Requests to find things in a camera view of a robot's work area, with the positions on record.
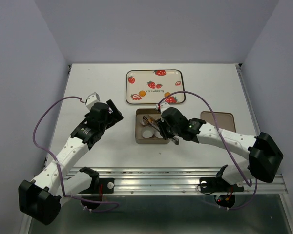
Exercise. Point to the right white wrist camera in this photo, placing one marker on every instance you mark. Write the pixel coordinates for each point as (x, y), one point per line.
(164, 105)

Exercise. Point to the aluminium front frame rail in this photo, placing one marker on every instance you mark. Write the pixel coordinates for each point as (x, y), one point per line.
(156, 181)

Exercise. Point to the strawberry print tray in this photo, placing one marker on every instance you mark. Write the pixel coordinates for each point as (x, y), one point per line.
(155, 83)

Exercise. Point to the beige tin lid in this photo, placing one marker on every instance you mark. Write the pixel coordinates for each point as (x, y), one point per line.
(224, 120)

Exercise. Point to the beige square cookie tin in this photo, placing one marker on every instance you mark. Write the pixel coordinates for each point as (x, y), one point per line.
(138, 126)

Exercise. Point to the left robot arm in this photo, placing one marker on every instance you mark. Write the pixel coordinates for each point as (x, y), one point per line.
(43, 196)

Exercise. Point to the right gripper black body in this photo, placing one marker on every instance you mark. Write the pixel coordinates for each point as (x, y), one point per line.
(166, 131)

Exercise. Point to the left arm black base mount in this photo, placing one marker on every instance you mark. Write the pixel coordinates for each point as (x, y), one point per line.
(105, 185)

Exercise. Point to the white paper cup front right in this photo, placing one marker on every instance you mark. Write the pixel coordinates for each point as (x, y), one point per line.
(158, 134)

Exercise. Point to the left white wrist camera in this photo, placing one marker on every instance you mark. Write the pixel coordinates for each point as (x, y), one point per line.
(92, 99)

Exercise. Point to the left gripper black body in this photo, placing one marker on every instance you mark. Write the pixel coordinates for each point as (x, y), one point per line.
(113, 118)

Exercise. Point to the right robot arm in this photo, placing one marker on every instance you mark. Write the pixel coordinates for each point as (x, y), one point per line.
(202, 132)

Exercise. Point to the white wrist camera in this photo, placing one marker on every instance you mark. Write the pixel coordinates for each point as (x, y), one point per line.
(164, 105)
(92, 99)

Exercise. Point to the aluminium table edge rail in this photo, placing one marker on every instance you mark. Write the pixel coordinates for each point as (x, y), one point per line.
(251, 109)

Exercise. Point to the white paper cup front left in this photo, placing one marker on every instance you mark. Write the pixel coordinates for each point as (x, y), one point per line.
(147, 132)

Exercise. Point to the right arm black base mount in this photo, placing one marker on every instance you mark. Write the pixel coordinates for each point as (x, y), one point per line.
(224, 193)

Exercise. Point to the metal tongs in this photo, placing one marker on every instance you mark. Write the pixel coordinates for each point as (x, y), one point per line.
(172, 139)

